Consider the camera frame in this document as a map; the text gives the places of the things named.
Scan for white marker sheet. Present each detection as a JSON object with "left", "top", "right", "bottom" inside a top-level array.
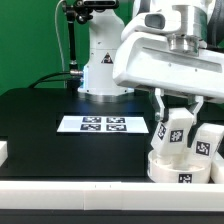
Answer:
[{"left": 57, "top": 116, "right": 148, "bottom": 134}]

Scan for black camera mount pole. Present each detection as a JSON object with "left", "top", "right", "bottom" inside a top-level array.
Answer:
[{"left": 62, "top": 0, "right": 93, "bottom": 90}]

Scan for black cables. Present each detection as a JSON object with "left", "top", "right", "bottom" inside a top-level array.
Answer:
[{"left": 27, "top": 68, "right": 85, "bottom": 90}]

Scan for white barrier wall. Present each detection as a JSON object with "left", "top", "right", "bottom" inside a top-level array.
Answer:
[
  {"left": 0, "top": 181, "right": 224, "bottom": 212},
  {"left": 211, "top": 153, "right": 224, "bottom": 184},
  {"left": 0, "top": 141, "right": 8, "bottom": 167}
]

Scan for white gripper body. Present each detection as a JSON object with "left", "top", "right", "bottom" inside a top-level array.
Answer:
[{"left": 113, "top": 12, "right": 224, "bottom": 103}]

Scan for white left barrier wall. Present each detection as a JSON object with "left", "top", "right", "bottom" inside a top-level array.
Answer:
[{"left": 0, "top": 141, "right": 8, "bottom": 167}]

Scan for black camera on mount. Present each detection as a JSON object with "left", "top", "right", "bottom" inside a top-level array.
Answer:
[{"left": 83, "top": 0, "right": 119, "bottom": 9}]

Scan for white round stool seat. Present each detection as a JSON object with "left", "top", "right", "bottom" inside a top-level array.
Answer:
[{"left": 147, "top": 150, "right": 211, "bottom": 184}]

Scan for white right barrier wall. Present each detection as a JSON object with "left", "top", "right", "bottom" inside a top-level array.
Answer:
[{"left": 211, "top": 153, "right": 224, "bottom": 184}]

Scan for grey cable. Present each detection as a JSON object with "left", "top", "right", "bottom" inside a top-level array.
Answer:
[{"left": 54, "top": 0, "right": 68, "bottom": 89}]

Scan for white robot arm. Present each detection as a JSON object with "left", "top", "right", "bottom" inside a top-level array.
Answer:
[{"left": 83, "top": 0, "right": 224, "bottom": 121}]

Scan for white front barrier wall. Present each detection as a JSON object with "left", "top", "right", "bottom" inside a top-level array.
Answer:
[{"left": 0, "top": 181, "right": 224, "bottom": 212}]

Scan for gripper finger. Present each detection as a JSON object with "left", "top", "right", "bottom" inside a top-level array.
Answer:
[
  {"left": 187, "top": 95, "right": 204, "bottom": 125},
  {"left": 149, "top": 88, "right": 167, "bottom": 122}
]

